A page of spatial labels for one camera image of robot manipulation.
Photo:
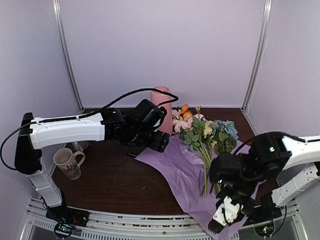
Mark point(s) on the black ribbon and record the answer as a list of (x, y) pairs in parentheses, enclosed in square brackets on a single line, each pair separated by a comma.
[(131, 154)]

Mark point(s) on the orange flower stem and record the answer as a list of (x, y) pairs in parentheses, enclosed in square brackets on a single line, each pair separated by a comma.
[(185, 113)]

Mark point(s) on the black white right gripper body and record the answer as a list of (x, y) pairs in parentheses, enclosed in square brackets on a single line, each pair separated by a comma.
[(246, 185)]

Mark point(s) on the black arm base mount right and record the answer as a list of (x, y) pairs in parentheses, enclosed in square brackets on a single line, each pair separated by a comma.
[(265, 212)]

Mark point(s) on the aluminium right corner post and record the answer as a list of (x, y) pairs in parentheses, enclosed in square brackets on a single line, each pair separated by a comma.
[(261, 46)]

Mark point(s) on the aluminium left corner post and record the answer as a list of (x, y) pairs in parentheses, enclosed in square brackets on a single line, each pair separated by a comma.
[(65, 52)]

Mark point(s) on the purple tissue paper sheet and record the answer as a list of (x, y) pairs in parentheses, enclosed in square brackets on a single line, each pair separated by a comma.
[(184, 173)]

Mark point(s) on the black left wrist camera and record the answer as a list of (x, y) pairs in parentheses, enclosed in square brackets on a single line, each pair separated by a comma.
[(149, 115)]

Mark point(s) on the clear printed glass cup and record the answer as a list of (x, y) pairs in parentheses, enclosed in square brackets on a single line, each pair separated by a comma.
[(69, 162)]

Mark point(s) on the blue hydrangea flower stem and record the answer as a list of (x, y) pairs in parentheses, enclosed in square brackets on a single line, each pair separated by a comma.
[(224, 136)]

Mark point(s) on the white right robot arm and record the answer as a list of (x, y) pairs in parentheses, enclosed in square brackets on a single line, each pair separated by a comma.
[(240, 173)]

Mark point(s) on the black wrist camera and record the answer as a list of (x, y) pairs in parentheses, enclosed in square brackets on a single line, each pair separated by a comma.
[(149, 115), (226, 168)]

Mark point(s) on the pink rose flower stem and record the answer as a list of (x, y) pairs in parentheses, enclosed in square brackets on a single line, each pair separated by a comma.
[(194, 139)]

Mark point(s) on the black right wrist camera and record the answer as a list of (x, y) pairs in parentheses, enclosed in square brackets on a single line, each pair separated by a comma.
[(226, 168)]

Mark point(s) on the yellow-inside paper cup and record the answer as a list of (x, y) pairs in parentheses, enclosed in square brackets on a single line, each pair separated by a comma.
[(80, 145)]

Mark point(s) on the cream yellow flower stem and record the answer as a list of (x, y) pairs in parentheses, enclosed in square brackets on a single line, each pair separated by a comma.
[(208, 143)]

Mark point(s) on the aluminium corner post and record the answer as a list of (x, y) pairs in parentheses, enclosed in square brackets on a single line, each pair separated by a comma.
[(261, 46), (65, 52)]

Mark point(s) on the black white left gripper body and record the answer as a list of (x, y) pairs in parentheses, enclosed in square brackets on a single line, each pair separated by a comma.
[(140, 137)]

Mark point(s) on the white blossom flower stem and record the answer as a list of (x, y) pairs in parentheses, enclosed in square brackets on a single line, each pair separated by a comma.
[(179, 123)]

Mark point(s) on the aluminium front rail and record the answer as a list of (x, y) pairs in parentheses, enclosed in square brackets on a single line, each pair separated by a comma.
[(114, 226)]

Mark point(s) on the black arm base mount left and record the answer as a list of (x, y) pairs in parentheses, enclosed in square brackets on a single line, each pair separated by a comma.
[(66, 215)]

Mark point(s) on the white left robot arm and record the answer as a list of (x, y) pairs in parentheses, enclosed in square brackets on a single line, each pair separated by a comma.
[(37, 133)]

